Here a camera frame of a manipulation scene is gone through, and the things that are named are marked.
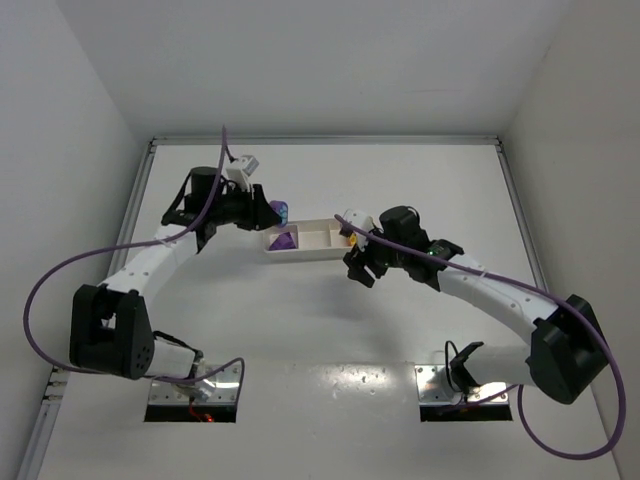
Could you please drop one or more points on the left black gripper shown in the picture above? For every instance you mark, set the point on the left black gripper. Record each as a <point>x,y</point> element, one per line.
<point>255,212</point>

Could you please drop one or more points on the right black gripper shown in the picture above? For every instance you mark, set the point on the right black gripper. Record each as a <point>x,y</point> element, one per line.
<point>373,256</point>

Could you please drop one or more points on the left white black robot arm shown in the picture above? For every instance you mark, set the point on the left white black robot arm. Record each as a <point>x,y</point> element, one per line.
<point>111,332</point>

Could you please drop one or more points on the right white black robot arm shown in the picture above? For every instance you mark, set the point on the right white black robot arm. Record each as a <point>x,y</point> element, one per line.
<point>559,355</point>

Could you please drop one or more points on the white three-compartment tray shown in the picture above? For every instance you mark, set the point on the white three-compartment tray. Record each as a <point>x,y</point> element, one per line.
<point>317,240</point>

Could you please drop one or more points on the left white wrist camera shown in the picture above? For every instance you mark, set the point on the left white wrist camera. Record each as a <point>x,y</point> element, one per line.
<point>240,170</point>

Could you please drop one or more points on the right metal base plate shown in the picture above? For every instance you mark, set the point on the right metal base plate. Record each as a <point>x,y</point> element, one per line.
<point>434,391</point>

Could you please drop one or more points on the metal base plate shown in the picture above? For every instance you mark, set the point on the metal base plate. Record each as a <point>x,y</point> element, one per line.
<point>220,389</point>
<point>434,391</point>

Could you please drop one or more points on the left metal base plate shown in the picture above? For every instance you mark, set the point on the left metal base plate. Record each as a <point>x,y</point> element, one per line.
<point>220,389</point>

